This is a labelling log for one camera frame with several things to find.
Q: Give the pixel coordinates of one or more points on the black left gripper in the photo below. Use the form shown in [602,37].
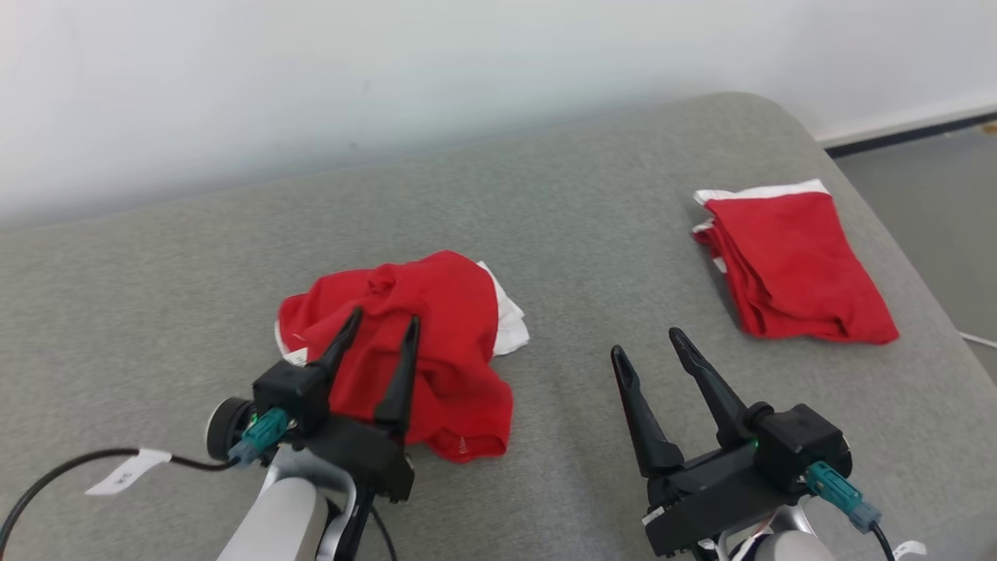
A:
[366,460]

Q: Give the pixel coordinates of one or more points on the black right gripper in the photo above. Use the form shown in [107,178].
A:
[709,499]

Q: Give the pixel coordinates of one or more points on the red white basketball jersey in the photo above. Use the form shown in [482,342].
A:
[444,312]

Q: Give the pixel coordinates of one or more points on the red garment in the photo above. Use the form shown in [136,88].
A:
[794,265]

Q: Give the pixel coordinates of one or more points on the grey fabric sofa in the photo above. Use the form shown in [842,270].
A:
[545,234]

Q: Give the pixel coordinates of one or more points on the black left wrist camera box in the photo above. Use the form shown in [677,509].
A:
[292,393]

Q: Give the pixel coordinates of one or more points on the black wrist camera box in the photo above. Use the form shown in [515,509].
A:
[292,393]
[798,444]

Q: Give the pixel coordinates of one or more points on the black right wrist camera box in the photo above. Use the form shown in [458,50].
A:
[798,444]

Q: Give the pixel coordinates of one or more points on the dark wall baseboard strip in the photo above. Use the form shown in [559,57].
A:
[911,134]

